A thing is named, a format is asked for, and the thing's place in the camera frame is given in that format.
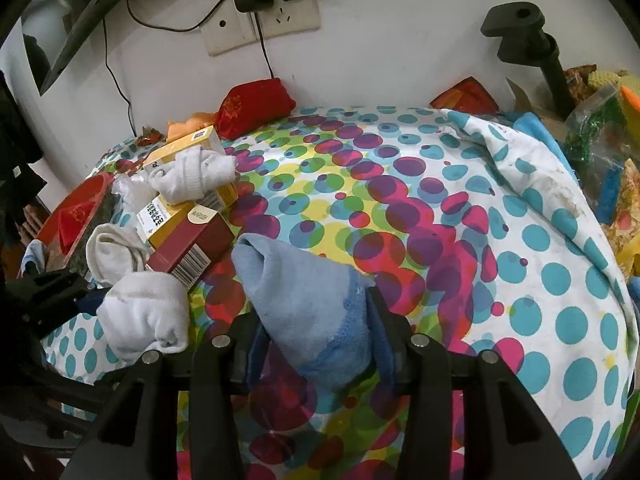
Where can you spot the orange rubber toy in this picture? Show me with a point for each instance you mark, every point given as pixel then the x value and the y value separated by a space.
pixel 187 125

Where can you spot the polka dot cloth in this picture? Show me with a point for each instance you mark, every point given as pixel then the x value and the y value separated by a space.
pixel 450 240

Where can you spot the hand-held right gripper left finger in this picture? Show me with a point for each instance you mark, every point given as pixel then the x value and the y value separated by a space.
pixel 254 352

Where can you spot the red tray with dark rim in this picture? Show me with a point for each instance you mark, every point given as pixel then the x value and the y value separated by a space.
pixel 92 192

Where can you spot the knotted white sock bundle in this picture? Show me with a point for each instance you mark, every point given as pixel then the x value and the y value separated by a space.
pixel 190 175

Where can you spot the white plastic bag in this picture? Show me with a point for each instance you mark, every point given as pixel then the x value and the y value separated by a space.
pixel 131 194

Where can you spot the black clamp stand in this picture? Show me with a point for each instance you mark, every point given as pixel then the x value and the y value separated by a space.
pixel 525 25

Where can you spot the dark cloth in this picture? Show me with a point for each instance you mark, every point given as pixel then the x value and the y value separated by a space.
pixel 17 150

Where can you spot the black monitor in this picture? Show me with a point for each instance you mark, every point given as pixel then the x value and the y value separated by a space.
pixel 85 15

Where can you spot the yellow printed packet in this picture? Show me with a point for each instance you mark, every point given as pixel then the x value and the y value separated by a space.
pixel 627 220

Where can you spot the red cloth pouch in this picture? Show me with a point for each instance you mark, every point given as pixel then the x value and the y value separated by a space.
pixel 255 107

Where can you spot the red snack packet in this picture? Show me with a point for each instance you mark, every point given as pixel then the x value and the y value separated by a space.
pixel 467 96

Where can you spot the small red printed pouch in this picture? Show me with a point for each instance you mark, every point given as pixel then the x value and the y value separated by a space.
pixel 72 222

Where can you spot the yellow knitted toy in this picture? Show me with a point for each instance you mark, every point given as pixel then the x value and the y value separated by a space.
pixel 605 79

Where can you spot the dark red box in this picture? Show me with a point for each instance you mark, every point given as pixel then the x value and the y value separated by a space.
pixel 192 247

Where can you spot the yellow box with white label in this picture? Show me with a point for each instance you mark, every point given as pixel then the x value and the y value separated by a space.
pixel 160 220

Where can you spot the beige multi wall socket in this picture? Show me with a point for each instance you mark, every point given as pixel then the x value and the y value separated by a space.
pixel 292 17

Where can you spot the light blue cloth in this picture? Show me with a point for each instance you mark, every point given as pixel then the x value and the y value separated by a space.
pixel 35 255

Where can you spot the yellow medicine box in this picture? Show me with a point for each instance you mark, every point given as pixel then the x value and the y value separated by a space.
pixel 192 142

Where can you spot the brown patterned snack bag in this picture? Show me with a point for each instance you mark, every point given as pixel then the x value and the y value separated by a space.
pixel 580 82

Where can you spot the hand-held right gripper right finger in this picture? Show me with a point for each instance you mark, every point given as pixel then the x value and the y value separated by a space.
pixel 384 360

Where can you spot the light blue sock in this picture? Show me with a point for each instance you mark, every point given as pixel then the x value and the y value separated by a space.
pixel 305 305

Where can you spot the beige single wall socket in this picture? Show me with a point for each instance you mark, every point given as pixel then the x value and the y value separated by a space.
pixel 227 35

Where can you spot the small yellow box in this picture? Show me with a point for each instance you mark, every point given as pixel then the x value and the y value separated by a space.
pixel 224 196

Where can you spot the blue packet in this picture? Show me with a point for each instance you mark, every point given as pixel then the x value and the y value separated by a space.
pixel 612 195

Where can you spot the clear plastic bag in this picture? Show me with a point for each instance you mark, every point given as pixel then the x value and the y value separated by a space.
pixel 595 125

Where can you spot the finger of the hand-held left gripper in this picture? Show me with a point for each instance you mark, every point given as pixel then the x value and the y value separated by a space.
pixel 50 290

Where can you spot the cardboard box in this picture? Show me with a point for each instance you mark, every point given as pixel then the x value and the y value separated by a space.
pixel 522 95

